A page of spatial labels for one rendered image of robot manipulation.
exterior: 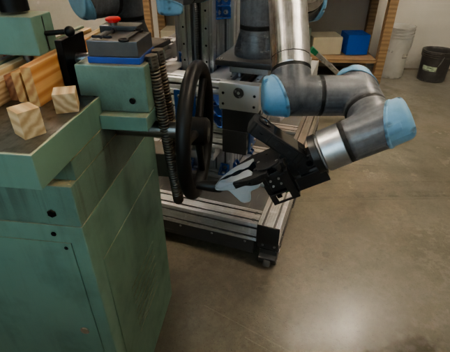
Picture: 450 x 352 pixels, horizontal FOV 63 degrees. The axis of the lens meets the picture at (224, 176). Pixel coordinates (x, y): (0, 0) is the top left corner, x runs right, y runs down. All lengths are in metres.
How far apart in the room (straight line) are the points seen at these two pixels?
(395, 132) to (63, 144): 0.53
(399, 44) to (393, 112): 3.36
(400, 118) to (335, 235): 1.21
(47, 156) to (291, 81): 0.42
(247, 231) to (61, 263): 0.83
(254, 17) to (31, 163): 0.88
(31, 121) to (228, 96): 0.72
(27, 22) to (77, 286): 0.52
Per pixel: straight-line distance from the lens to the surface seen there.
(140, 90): 0.72
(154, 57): 0.72
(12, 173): 0.61
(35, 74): 0.73
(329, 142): 0.64
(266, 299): 1.48
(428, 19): 4.39
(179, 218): 1.56
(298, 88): 0.68
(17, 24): 0.82
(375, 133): 0.64
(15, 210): 0.77
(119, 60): 0.72
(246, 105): 1.19
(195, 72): 0.70
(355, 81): 0.72
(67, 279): 0.84
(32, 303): 0.96
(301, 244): 1.71
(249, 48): 1.27
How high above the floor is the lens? 1.15
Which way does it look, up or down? 33 degrees down
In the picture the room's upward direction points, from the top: straight up
